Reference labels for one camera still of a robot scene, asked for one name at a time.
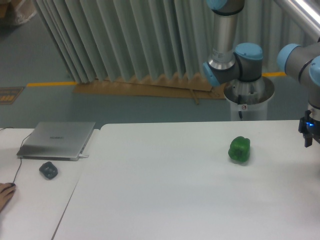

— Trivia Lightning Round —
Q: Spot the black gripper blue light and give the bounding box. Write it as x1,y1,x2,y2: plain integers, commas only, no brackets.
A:
298,104,320,148

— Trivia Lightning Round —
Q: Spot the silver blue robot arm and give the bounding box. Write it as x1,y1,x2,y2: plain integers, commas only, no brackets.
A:
202,0,320,147

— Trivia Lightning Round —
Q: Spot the green bell pepper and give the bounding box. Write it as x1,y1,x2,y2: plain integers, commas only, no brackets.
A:
228,136,251,164

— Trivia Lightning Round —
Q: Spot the person's bare hand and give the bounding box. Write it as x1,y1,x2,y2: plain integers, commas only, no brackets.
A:
0,182,16,212

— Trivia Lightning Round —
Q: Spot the brown cardboard sheet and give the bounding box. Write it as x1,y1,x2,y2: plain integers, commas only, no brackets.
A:
73,73,225,105

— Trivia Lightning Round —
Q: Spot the white usb plug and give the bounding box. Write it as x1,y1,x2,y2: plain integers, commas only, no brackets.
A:
78,154,89,159

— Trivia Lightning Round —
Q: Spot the grey pleated curtain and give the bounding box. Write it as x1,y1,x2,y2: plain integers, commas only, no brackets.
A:
33,0,320,84

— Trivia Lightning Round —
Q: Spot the silver closed laptop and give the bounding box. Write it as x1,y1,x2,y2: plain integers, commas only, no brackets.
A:
16,121,96,161

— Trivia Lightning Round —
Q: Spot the black small controller device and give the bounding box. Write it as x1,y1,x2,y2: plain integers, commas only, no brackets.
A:
39,161,59,180

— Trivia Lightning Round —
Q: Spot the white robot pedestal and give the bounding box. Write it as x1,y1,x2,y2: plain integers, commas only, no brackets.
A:
223,76,275,121

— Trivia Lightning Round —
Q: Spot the thin black mouse cable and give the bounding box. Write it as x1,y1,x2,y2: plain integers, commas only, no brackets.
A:
0,126,38,184

